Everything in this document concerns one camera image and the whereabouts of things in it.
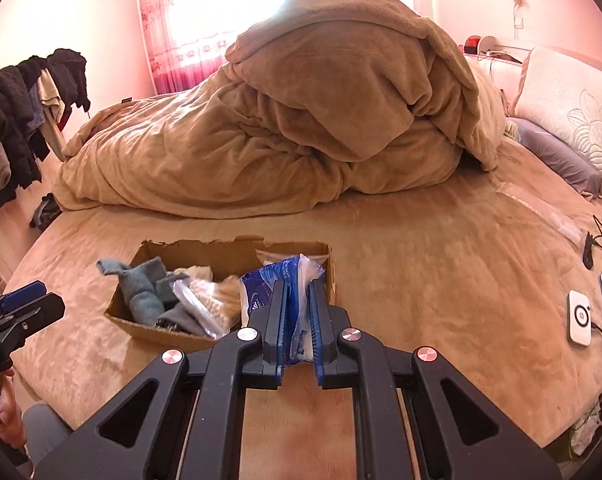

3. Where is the beige hanging shirt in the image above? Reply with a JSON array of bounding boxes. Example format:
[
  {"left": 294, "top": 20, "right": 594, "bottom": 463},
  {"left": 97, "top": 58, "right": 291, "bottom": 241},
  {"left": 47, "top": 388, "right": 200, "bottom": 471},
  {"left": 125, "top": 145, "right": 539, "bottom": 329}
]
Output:
[{"left": 36, "top": 70, "right": 66, "bottom": 133}]

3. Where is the person's left hand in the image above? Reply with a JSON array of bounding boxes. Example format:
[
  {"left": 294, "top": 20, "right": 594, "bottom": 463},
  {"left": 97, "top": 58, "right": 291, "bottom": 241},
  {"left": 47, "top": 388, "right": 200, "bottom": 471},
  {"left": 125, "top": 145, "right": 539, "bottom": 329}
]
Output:
[{"left": 0, "top": 367, "right": 30, "bottom": 450}]

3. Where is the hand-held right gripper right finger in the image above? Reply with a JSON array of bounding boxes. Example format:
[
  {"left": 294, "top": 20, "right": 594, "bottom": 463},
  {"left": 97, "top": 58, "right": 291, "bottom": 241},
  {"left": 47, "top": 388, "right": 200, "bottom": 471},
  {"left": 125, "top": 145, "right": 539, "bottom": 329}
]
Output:
[{"left": 307, "top": 280, "right": 562, "bottom": 480}]

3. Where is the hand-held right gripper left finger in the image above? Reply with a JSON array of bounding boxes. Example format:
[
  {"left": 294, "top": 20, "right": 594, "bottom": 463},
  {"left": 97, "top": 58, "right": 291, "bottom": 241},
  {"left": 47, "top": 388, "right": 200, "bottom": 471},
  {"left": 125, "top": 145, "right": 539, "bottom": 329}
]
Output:
[{"left": 33, "top": 280, "right": 290, "bottom": 480}]

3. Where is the brown cardboard box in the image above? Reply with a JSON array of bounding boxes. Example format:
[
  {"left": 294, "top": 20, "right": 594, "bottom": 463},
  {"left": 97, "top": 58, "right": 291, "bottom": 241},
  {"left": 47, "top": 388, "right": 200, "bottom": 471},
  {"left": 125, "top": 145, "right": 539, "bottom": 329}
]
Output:
[{"left": 104, "top": 239, "right": 338, "bottom": 354}]

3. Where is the black earphone cable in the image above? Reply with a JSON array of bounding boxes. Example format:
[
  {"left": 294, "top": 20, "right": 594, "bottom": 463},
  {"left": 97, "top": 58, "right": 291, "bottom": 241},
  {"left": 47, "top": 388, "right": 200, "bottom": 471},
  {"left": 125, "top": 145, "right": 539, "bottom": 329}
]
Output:
[{"left": 582, "top": 214, "right": 602, "bottom": 270}]

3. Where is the blue tissue pack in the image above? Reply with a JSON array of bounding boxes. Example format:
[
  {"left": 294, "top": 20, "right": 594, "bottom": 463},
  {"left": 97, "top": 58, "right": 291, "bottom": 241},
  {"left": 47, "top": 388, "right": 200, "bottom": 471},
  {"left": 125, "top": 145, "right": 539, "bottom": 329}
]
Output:
[{"left": 240, "top": 253, "right": 327, "bottom": 367}]

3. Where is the white power bank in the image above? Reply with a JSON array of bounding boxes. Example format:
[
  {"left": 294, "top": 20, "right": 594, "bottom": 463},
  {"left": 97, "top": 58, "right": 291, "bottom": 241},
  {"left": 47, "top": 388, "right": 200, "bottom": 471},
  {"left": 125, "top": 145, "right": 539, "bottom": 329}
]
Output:
[{"left": 566, "top": 289, "right": 593, "bottom": 347}]

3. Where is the blue-grey sock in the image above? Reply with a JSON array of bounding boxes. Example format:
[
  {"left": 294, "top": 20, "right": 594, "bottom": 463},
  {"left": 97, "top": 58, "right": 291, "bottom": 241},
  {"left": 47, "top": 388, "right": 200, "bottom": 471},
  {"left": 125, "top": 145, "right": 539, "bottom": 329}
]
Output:
[{"left": 96, "top": 257, "right": 174, "bottom": 327}]

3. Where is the bag of cotton swabs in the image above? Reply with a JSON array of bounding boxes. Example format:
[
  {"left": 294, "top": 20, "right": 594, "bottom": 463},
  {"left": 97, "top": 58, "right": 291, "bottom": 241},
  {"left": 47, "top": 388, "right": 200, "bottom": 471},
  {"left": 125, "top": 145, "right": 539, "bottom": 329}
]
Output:
[{"left": 173, "top": 274, "right": 245, "bottom": 339}]

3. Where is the bed with brown sheet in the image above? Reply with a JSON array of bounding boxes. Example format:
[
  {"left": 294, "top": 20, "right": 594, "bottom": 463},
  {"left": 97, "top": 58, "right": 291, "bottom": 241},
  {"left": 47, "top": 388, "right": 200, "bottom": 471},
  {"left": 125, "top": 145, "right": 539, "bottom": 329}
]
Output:
[{"left": 3, "top": 140, "right": 602, "bottom": 480}]

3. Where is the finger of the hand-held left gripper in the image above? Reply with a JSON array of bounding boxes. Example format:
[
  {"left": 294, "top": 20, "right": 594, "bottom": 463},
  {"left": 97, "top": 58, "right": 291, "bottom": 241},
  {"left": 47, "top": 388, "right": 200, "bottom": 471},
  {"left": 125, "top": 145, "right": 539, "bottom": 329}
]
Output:
[
  {"left": 0, "top": 282, "right": 48, "bottom": 318},
  {"left": 0, "top": 293, "right": 66, "bottom": 347}
]

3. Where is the pink patterned curtain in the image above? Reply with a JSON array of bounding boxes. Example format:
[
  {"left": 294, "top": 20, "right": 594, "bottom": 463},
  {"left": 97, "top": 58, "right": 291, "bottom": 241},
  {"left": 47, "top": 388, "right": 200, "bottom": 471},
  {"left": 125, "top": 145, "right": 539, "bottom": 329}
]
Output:
[{"left": 133, "top": 0, "right": 432, "bottom": 96}]

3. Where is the dark backpack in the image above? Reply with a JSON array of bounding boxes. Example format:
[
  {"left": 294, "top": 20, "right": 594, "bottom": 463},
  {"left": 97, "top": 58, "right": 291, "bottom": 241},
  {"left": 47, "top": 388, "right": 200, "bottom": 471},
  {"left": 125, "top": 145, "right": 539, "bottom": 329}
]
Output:
[{"left": 29, "top": 192, "right": 65, "bottom": 232}]

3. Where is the dark grey sock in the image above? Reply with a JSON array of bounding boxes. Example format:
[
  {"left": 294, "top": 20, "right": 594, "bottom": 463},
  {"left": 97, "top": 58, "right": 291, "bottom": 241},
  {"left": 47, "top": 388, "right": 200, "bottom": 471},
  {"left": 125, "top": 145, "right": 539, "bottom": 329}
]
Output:
[{"left": 153, "top": 280, "right": 209, "bottom": 335}]

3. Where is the black hanging jacket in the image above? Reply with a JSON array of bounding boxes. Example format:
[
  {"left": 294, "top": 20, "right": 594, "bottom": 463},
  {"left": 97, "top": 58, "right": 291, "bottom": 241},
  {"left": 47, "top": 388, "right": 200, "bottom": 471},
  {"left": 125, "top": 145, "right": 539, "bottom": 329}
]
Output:
[{"left": 45, "top": 48, "right": 92, "bottom": 113}]

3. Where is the clear zip snack bag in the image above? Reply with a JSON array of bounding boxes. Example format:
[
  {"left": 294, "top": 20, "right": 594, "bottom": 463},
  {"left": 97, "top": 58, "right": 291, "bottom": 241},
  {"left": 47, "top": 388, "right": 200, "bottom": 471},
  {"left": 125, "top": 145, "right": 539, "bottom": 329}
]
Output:
[{"left": 254, "top": 247, "right": 328, "bottom": 267}]

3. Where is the brown fleece duvet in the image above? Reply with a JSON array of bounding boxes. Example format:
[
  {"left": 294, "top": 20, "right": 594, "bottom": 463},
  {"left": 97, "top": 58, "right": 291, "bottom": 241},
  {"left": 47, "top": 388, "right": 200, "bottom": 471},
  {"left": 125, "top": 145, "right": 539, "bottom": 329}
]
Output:
[{"left": 52, "top": 0, "right": 507, "bottom": 219}]

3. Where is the headboard shelf with items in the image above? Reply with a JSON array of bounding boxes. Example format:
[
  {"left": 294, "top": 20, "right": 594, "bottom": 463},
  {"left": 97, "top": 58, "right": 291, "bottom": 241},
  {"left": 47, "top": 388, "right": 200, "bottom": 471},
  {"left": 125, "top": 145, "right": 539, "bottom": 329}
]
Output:
[{"left": 458, "top": 35, "right": 526, "bottom": 78}]

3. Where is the clear plastic bag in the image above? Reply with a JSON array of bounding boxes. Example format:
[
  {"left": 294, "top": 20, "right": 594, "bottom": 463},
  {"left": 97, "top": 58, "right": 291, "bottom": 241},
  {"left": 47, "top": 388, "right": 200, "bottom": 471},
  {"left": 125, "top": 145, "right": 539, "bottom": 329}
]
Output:
[{"left": 495, "top": 182, "right": 585, "bottom": 249}]

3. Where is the white cables bundle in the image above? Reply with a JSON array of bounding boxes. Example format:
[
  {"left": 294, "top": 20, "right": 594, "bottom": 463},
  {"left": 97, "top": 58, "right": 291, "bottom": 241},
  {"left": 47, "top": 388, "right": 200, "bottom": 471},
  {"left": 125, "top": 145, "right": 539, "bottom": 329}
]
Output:
[{"left": 570, "top": 399, "right": 602, "bottom": 457}]

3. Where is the person's grey trouser leg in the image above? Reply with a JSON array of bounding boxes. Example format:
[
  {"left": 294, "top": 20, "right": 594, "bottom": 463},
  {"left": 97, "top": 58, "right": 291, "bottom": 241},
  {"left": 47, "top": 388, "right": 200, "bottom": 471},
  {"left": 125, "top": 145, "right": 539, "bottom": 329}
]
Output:
[{"left": 21, "top": 404, "right": 78, "bottom": 468}]

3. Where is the purple pillow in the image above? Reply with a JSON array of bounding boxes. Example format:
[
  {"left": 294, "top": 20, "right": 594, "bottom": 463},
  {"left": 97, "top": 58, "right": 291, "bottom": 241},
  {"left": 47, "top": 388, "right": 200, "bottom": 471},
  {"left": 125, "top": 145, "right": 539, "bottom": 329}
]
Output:
[{"left": 505, "top": 117, "right": 602, "bottom": 197}]

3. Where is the dark grey hanging coat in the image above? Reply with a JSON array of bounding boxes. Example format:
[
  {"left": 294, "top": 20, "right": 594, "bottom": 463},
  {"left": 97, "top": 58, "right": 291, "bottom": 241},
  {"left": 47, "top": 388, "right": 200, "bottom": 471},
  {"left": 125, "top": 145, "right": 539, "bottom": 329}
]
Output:
[{"left": 0, "top": 57, "right": 52, "bottom": 212}]

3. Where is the white floral pillow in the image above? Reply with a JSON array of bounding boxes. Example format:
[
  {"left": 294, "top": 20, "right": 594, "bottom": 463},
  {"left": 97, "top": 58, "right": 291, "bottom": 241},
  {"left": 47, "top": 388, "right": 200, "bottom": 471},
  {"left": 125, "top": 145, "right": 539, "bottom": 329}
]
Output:
[{"left": 511, "top": 46, "right": 602, "bottom": 197}]

